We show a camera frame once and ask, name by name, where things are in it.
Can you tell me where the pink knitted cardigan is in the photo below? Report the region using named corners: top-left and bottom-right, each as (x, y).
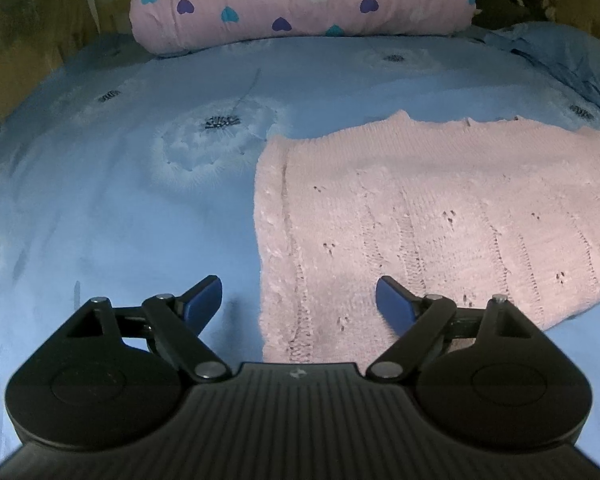
top-left (254, 110), bottom-right (600, 366)

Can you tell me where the pink heart-print rolled quilt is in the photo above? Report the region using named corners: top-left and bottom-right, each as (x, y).
top-left (130, 0), bottom-right (479, 57)

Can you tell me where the blue dandelion-print bed sheet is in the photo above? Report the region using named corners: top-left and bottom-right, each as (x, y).
top-left (0, 27), bottom-right (600, 466)

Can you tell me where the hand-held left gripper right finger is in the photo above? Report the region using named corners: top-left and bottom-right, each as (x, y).
top-left (365, 276), bottom-right (537, 382)

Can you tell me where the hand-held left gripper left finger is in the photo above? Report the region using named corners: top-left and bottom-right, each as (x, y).
top-left (65, 275), bottom-right (234, 384)

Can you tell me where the blue dandelion-print pillow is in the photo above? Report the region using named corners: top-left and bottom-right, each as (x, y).
top-left (480, 22), bottom-right (600, 122)

